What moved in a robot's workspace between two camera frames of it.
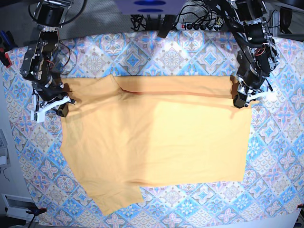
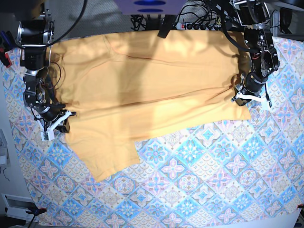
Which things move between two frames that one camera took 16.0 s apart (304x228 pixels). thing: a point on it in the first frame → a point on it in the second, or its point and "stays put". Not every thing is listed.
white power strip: (198, 26) stays put
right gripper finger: (239, 100) stays put
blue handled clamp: (8, 39) stays put
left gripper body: (49, 90) → (49, 111)
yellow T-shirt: (121, 133) → (118, 88)
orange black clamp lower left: (36, 211) stays put
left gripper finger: (72, 101) → (73, 113)
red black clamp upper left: (4, 58) stays put
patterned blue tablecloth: (273, 193) stays put
